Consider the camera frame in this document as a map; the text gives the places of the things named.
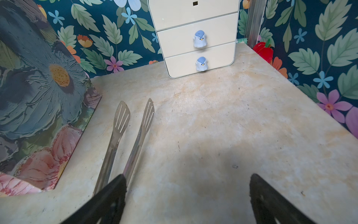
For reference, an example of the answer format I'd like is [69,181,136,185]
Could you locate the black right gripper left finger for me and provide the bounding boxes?
[63,174,127,224]

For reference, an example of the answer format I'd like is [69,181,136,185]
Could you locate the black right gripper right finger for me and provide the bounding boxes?
[249,174,315,224]

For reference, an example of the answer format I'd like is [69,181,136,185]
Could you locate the metal slotted tongs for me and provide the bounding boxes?
[93,98,155,195]

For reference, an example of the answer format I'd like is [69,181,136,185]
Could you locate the floral paper bag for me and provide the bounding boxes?
[1,1,101,197]

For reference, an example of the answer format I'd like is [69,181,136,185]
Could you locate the red strawberry toy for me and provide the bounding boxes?
[253,39,274,63]

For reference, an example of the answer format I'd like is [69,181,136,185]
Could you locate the lower penguin drawer knob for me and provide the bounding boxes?
[196,57,208,72]

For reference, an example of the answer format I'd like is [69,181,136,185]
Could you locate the penguin drawer knob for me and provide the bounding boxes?
[196,57,208,72]
[193,30,208,49]

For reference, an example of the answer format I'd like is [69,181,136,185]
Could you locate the upper penguin drawer knob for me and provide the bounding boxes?
[193,30,208,49]

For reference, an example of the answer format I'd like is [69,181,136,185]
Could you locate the white drawer cabinet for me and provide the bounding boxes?
[148,0,240,78]

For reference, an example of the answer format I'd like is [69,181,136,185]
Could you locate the aluminium frame post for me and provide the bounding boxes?
[244,0,267,48]

